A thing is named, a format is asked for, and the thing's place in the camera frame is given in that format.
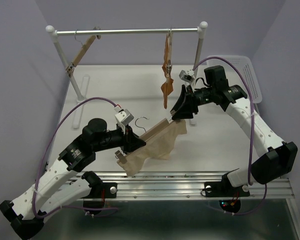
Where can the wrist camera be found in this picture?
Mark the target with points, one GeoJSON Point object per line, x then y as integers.
{"type": "Point", "coordinates": [123, 117]}
{"type": "Point", "coordinates": [187, 76]}

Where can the cream beige underwear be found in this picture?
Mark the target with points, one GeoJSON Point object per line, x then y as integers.
{"type": "Point", "coordinates": [160, 147]}

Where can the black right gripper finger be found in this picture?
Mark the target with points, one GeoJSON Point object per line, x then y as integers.
{"type": "Point", "coordinates": [181, 99]}
{"type": "Point", "coordinates": [184, 110]}

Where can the white plastic basket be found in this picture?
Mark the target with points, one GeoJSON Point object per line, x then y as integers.
{"type": "Point", "coordinates": [244, 65]}

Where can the silver and white clothes rack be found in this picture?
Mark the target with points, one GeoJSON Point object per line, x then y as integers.
{"type": "Point", "coordinates": [81, 94]}

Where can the brown underwear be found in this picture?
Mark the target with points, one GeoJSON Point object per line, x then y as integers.
{"type": "Point", "coordinates": [166, 89]}

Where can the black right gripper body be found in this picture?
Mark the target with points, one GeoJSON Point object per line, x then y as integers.
{"type": "Point", "coordinates": [202, 96]}

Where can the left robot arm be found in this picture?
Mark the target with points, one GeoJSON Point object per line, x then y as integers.
{"type": "Point", "coordinates": [27, 213]}

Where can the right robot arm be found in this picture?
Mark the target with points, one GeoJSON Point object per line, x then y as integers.
{"type": "Point", "coordinates": [275, 156]}

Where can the empty wooden clip hanger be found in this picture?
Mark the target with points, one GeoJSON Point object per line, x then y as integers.
{"type": "Point", "coordinates": [83, 50]}

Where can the beige clip hanger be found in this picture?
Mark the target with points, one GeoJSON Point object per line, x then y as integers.
{"type": "Point", "coordinates": [152, 130]}

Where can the aluminium mounting rail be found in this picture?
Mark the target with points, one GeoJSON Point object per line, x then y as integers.
{"type": "Point", "coordinates": [185, 186]}

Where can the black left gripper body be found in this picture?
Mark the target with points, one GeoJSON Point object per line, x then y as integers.
{"type": "Point", "coordinates": [118, 138]}

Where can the hanger holding brown underwear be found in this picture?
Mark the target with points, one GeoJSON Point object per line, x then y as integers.
{"type": "Point", "coordinates": [169, 55]}

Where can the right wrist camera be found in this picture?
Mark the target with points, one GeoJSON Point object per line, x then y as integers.
{"type": "Point", "coordinates": [187, 76]}

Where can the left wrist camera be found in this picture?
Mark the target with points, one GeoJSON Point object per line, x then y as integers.
{"type": "Point", "coordinates": [123, 117]}

